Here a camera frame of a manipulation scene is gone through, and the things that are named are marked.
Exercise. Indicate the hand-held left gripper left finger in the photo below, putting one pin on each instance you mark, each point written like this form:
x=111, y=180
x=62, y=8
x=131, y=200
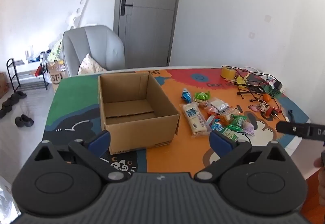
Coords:
x=100, y=141

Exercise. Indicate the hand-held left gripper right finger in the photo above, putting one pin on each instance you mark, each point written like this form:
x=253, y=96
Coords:
x=221, y=141

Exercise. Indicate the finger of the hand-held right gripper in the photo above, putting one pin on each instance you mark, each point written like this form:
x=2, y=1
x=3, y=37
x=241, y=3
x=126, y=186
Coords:
x=292, y=129
x=291, y=115

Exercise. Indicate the pile of snack packets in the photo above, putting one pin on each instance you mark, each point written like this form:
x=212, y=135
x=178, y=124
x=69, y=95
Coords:
x=195, y=115

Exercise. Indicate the person's right hand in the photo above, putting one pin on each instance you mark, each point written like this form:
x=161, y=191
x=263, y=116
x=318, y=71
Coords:
x=320, y=181

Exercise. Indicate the small orange fruit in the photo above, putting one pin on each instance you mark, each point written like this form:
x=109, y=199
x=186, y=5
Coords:
x=266, y=98

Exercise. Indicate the green circuit board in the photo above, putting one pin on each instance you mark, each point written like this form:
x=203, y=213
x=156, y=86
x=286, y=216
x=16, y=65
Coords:
x=272, y=92

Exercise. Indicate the black power adapter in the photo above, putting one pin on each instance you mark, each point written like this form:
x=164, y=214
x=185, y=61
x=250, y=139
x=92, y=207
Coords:
x=278, y=85

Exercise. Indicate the black metal stand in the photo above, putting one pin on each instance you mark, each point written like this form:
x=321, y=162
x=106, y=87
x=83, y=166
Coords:
x=250, y=92

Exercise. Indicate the dark flat device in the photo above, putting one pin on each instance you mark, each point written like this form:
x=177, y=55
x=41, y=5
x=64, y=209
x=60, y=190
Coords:
x=254, y=77

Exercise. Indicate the yellow plastic toy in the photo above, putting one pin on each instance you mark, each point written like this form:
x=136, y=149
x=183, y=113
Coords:
x=241, y=81

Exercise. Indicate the yellow tape roll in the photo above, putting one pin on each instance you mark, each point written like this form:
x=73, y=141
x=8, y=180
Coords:
x=228, y=73

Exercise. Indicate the cardboard box with black logo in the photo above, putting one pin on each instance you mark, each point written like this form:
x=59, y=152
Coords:
x=57, y=78

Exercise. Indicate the white dotted cushion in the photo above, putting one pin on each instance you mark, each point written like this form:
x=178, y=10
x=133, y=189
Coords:
x=88, y=65

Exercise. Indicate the black shoe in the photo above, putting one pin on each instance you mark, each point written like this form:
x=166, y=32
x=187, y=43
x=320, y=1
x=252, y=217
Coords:
x=24, y=121
x=4, y=113
x=18, y=95
x=7, y=104

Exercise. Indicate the small red item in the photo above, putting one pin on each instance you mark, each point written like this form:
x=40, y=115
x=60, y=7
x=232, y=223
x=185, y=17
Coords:
x=39, y=71

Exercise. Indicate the black shoe rack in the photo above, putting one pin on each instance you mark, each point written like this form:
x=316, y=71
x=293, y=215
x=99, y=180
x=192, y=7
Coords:
x=28, y=79

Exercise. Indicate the grey upholstered chair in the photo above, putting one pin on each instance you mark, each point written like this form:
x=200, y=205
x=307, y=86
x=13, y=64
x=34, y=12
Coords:
x=101, y=44

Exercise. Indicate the green white plastic bag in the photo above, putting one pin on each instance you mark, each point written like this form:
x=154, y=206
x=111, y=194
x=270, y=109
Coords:
x=55, y=51

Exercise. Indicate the brown carton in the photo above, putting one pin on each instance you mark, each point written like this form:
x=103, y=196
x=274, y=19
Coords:
x=2, y=85

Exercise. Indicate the white plastic holder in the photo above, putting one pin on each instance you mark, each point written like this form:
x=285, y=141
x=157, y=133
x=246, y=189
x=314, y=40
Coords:
x=29, y=52

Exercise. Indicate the grey door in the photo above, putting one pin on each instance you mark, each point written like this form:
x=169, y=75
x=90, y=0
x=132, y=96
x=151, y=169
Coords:
x=149, y=36

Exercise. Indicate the white foam board with holes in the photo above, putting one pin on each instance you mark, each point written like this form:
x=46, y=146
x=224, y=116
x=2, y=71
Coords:
x=76, y=14

